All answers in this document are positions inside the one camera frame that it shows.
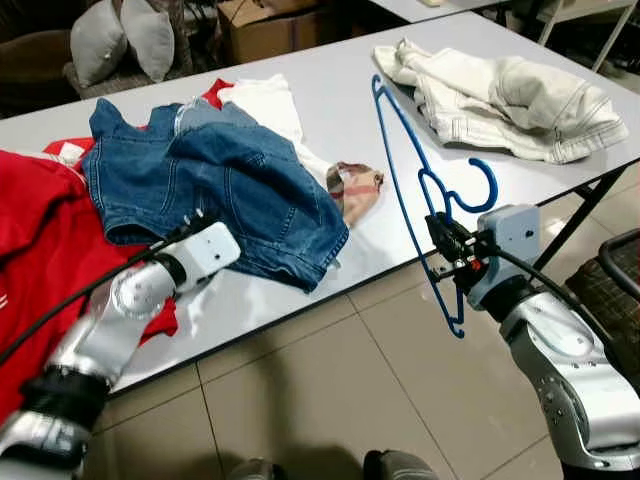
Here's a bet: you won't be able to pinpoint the grey pillow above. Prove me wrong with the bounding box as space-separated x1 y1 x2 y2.
120 0 176 81
70 0 126 86

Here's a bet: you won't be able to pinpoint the blue denim jeans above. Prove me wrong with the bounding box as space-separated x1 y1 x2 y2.
82 97 351 293

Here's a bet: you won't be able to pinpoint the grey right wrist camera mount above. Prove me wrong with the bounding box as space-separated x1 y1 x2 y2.
465 205 541 311

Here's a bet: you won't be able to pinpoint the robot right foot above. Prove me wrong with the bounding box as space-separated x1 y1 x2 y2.
362 450 441 480

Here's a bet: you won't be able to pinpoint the blue plastic hanger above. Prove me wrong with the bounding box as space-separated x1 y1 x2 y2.
370 75 499 339

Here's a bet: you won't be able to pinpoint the dark wicker chair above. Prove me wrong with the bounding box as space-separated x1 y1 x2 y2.
565 230 640 351

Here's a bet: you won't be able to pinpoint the white denim trousers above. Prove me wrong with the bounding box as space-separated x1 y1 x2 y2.
375 38 629 166

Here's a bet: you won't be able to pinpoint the printed brown cardboard box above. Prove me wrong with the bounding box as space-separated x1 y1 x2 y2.
218 0 331 63

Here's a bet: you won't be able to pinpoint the white folded garment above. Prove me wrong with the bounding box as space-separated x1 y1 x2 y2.
215 75 341 186

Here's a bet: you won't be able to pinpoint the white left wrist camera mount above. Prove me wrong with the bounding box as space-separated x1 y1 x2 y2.
172 222 243 293

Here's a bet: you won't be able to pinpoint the beige plaid cloth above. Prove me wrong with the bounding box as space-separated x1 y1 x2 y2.
325 160 386 226

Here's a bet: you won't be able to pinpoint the red garment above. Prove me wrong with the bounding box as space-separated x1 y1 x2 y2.
0 137 181 421

